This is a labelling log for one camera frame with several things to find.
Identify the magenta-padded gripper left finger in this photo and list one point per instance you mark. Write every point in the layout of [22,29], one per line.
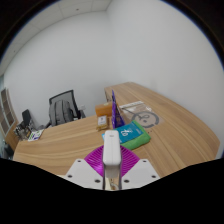
[80,171]

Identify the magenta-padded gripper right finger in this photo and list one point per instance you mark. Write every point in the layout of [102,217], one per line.
[141,171]

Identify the white charger block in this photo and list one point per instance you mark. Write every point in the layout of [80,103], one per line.
[111,148]

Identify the green folded cloth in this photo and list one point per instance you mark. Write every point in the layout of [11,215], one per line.
[141,141]

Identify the teal printed card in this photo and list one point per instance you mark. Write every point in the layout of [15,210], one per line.
[130,132]

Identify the small blue packet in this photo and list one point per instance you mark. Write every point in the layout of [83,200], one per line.
[103,136]

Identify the small brown box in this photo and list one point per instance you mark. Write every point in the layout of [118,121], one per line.
[102,122]

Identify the clear plastic bag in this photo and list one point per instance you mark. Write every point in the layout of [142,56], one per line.
[143,116]

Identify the grey backpack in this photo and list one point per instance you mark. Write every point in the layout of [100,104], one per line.
[61,112]

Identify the orange box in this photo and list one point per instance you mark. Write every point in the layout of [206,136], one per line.
[103,108]

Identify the brown cluttered organizer box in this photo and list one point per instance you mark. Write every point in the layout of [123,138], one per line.
[23,131]

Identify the small black chair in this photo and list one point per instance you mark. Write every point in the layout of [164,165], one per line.
[26,116]

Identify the black mesh office chair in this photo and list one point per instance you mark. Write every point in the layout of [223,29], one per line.
[68,95]

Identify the wooden glass-door cabinet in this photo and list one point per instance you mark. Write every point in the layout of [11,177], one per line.
[7,116]

